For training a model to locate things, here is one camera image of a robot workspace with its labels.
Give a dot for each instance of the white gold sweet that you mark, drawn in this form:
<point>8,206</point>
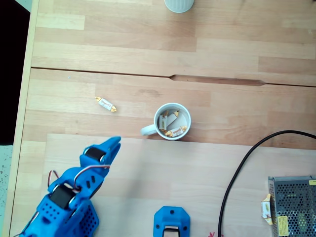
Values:
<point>175,131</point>
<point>266,208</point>
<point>105,103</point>
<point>163,122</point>
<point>172,119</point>

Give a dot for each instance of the white ceramic mug black lettering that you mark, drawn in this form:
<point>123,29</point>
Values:
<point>145,130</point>

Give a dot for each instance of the light wooden base board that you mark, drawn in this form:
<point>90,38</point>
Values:
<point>148,172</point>

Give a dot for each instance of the white ribbed cup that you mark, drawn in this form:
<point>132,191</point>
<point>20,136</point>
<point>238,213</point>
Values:
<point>179,5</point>

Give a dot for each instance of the metal mesh power supply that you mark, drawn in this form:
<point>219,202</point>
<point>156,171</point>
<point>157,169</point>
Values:
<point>293,205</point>

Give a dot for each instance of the blue printed post mount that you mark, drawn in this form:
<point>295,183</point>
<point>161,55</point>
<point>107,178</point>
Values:
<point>160,219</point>

